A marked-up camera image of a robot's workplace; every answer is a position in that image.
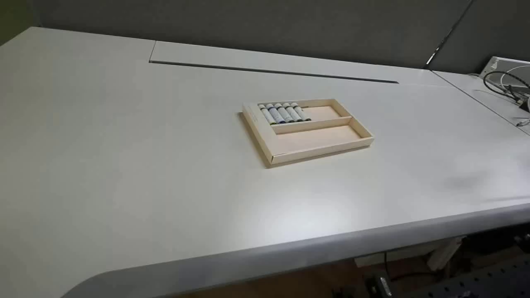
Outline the small black floor object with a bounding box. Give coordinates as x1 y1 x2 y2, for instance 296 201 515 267
362 272 397 298

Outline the white box device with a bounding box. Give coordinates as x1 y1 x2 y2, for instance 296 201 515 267
476 55 530 93

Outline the light wooden compartment tray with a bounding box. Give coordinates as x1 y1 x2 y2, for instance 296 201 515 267
238 98 375 169

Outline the long dark grey partition panel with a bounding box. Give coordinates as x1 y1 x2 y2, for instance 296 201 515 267
26 0 476 70

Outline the white table leg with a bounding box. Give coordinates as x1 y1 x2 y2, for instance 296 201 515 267
425 237 467 274

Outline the short dark grey partition panel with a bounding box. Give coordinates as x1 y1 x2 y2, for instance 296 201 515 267
428 0 530 77

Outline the black perforated plate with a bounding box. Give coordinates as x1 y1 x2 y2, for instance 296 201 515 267
402 254 530 298

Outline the grey table cable flap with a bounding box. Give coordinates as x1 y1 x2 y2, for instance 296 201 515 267
147 39 400 87

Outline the thin black looped cable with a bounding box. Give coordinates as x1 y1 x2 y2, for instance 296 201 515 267
481 68 530 113

